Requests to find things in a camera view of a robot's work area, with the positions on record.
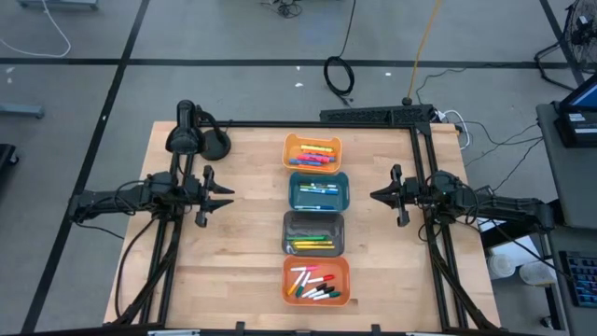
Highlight black coiled cable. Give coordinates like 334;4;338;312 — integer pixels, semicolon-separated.
323;0;358;108

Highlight grey cart foot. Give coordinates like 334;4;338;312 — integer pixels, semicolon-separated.
0;103;46;119

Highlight teal plastic bin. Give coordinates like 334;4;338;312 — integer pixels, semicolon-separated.
287;171;352;214

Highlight grey side table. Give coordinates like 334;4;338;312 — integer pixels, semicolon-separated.
535;101;597;231

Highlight white floor cable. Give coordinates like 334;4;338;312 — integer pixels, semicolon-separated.
0;0;73;59

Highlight black aluminium table frame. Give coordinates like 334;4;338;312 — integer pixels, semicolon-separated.
113;119;503;333

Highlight grey desk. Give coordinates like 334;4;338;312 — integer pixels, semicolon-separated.
544;223;597;336

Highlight clear plastic cup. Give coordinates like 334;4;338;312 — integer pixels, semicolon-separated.
486;253;517;281
518;259;558;287

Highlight tangled black cable bundle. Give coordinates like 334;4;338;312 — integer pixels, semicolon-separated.
258;0;306;20

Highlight grey cart base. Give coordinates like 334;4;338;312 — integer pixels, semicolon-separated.
16;0;101;10

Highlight black floor fan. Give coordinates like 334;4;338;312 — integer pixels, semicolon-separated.
533;0;597;92

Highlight black-capped white marker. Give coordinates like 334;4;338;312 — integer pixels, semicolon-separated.
300;283;328;300
307;286;336;300

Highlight yellow cable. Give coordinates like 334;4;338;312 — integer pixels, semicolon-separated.
402;0;443;107

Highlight black desk lamp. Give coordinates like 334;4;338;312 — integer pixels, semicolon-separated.
165;99;232;162

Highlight orange-capped white marker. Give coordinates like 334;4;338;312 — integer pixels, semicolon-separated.
285;271;308;298

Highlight black floor object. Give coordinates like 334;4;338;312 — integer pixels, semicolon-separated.
0;143;21;183

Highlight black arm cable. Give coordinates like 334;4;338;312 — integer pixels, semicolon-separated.
114;217;159;320

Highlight yellow plastic bin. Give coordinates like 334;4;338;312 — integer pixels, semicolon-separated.
282;133;344;175

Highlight black keyboard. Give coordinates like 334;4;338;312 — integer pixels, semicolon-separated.
558;250;597;309

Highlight white paper sheet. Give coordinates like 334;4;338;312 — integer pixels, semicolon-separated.
475;217;545;270

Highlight white looped cable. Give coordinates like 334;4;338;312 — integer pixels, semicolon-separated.
439;108;473;151

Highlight black desk beam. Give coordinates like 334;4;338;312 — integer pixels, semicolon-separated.
479;199;566;249

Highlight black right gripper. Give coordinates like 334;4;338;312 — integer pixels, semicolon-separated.
368;163;425;229

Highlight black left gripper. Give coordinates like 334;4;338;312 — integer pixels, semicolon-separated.
185;164;236;229

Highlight black perforated mount plate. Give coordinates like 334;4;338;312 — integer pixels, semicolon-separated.
319;104;436;127

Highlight black box white labels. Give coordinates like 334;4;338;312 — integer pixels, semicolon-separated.
553;107;597;149

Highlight orange plastic bin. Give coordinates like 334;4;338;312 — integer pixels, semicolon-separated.
281;254;353;308

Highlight monitor with blue screen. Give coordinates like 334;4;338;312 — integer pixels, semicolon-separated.
558;73;597;114

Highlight grey plastic bin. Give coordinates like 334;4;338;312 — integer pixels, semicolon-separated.
281;210;347;259

